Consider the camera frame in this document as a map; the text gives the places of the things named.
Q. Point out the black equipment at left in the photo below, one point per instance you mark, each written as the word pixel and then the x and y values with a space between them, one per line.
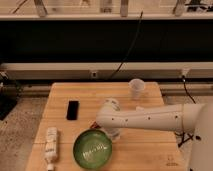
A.
pixel 8 102

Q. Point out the black smartphone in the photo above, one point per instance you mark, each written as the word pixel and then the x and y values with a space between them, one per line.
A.
pixel 72 111

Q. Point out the white tube bottle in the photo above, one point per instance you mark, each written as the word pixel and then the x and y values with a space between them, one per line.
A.
pixel 51 150

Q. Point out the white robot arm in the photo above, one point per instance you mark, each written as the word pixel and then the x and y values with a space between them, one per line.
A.
pixel 196 119

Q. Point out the green ceramic bowl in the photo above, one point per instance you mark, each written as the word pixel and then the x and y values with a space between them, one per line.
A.
pixel 92 149

